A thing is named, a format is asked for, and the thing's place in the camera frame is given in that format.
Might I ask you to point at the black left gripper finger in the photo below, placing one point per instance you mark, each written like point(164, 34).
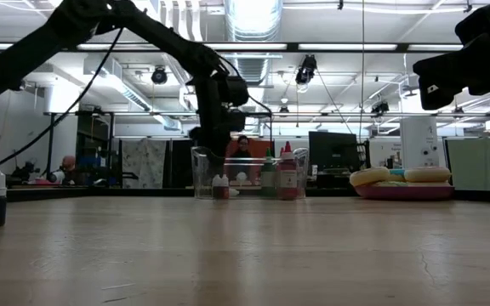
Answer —
point(215, 163)

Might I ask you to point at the green food colouring bottle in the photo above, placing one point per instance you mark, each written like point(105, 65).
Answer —
point(268, 178)

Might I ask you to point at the red food colouring bottle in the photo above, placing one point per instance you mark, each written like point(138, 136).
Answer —
point(287, 180)
point(282, 150)

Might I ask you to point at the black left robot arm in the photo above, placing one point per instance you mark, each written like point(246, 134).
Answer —
point(164, 40)

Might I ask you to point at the white round object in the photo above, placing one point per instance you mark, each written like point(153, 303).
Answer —
point(241, 177)

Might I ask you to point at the person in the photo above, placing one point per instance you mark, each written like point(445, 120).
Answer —
point(68, 163)
point(242, 144)

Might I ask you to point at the clear plastic bin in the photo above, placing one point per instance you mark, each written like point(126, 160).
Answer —
point(249, 187)

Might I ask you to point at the orange panel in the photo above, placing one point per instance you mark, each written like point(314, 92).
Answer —
point(258, 149)

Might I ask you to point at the grey patterned curtain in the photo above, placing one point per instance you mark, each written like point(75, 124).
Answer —
point(143, 163)

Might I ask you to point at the white ceiling pipe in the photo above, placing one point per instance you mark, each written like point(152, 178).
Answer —
point(121, 89)

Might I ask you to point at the green partition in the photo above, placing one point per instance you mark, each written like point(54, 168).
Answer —
point(479, 163)

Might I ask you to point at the white cabinet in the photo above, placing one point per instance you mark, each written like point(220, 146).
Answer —
point(418, 140)

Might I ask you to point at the black overhead crossbar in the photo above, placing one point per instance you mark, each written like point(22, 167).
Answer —
point(292, 47)

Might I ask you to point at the black shelf rack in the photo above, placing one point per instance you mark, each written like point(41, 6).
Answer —
point(94, 144)

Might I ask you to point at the black monitor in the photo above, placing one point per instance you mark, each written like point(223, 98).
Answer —
point(333, 151)

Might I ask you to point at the pink frosted toy donut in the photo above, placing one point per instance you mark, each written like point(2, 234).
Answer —
point(428, 175)

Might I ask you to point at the blue frosted toy donut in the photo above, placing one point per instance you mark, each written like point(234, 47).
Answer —
point(397, 174)

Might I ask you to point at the purple plate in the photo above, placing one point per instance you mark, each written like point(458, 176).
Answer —
point(404, 193)

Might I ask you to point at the purple striped white toy donut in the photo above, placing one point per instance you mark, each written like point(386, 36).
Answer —
point(368, 176)

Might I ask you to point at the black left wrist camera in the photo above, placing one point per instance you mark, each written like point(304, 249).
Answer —
point(235, 121)

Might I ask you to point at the black aluminium table frame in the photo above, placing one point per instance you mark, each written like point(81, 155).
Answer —
point(121, 193)

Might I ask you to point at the silver ventilation duct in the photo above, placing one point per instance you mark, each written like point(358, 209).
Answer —
point(251, 25)

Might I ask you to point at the black overhead camera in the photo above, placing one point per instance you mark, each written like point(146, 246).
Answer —
point(306, 70)

